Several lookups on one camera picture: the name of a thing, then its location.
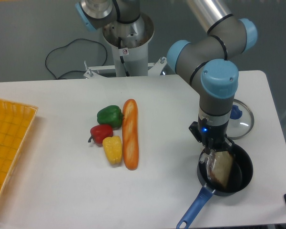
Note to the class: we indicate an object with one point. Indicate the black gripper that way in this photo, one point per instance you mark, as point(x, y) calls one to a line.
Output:
point(212, 137)

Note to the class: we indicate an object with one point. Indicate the bagged toast slice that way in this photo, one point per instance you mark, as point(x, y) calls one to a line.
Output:
point(216, 166)

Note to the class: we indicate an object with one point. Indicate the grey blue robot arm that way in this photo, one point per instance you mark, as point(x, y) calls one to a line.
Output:
point(205, 66)

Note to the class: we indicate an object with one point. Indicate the glass lid blue knob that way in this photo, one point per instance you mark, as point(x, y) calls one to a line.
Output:
point(241, 120)

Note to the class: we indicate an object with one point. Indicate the orange baguette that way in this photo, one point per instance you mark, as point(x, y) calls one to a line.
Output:
point(130, 134)

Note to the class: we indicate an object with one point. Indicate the yellow bell pepper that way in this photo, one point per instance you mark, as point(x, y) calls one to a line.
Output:
point(113, 149)

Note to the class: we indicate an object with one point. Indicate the green bell pepper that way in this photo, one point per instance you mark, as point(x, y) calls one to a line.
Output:
point(111, 115)

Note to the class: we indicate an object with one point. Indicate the red bell pepper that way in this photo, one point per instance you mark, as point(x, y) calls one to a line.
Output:
point(100, 132)

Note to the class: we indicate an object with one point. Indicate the yellow plastic basket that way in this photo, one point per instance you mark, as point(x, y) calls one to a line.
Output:
point(15, 121)

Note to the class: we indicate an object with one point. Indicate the black pot blue handle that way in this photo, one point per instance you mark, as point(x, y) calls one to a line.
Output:
point(240, 176)

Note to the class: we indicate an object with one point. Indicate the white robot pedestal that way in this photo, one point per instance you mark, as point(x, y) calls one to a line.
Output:
point(129, 44)

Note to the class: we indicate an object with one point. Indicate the white pedestal base frame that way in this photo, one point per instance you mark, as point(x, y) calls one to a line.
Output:
point(160, 67)

